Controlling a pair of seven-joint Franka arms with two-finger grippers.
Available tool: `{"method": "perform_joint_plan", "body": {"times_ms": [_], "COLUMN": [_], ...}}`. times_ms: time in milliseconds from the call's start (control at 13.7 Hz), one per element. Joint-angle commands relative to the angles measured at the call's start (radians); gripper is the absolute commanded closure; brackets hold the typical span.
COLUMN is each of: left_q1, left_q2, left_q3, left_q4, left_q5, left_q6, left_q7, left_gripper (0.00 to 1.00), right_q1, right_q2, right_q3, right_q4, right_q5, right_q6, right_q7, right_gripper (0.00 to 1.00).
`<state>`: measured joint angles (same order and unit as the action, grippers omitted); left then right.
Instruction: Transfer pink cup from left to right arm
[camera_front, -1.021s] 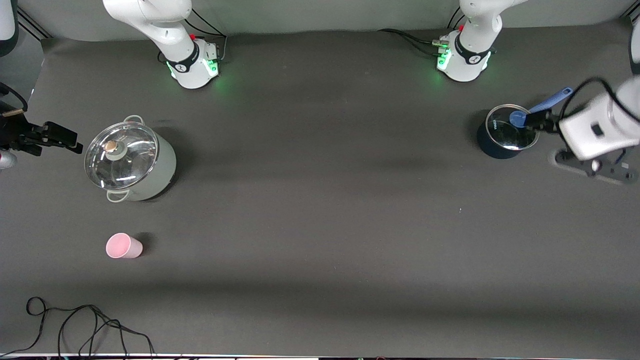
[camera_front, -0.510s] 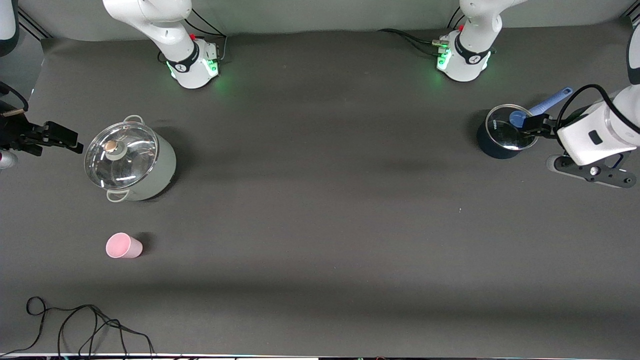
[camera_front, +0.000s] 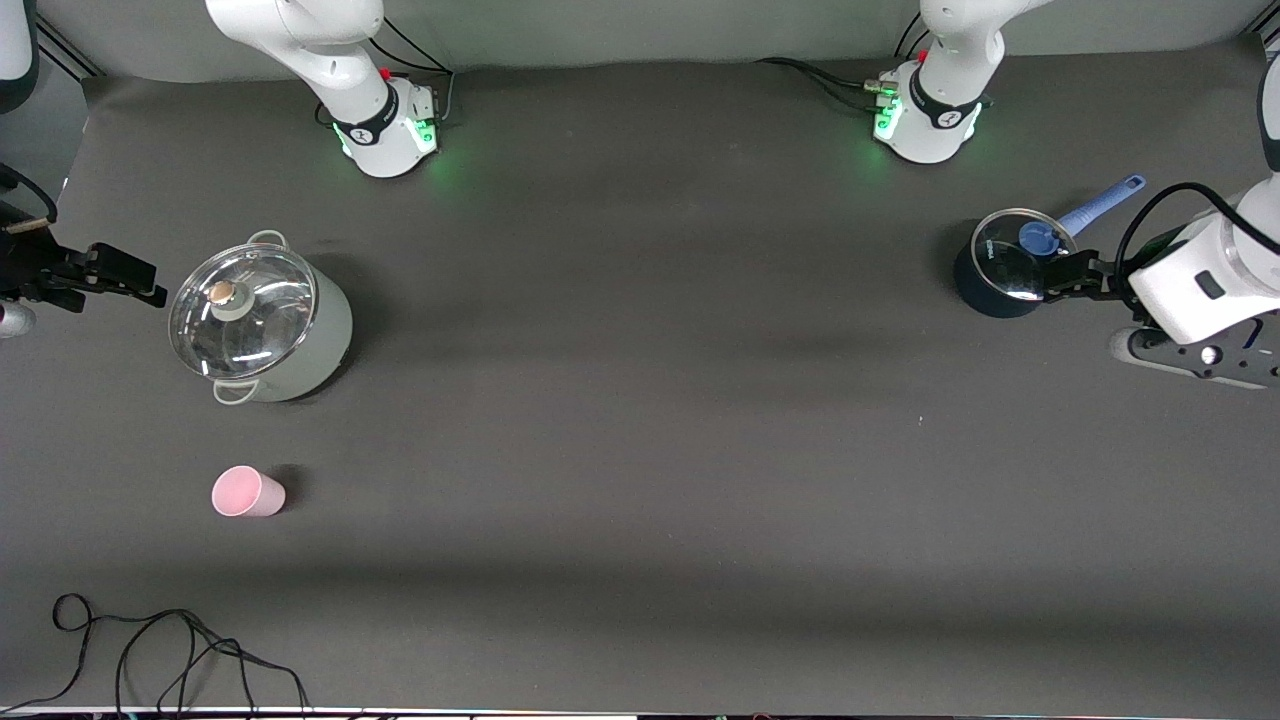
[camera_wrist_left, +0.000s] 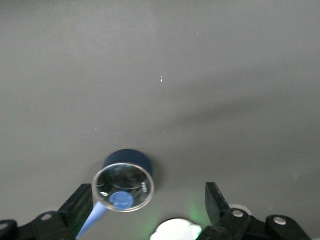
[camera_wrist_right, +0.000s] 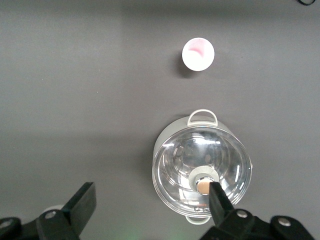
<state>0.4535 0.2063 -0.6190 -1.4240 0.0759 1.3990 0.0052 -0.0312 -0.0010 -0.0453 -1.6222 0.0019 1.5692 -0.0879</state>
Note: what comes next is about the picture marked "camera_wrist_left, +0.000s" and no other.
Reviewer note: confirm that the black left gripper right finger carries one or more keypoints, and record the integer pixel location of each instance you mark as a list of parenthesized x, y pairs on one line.
[(217, 207)]

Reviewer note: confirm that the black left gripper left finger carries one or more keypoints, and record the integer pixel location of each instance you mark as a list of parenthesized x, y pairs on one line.
[(72, 212)]

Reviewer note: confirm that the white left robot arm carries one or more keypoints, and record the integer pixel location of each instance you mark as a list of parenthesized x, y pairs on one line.
[(175, 230)]

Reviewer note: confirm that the glass lid with blue knob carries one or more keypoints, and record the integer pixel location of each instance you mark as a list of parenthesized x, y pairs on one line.
[(125, 180)]

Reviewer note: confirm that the dark blue saucepan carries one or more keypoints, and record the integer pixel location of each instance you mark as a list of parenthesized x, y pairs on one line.
[(130, 157)]

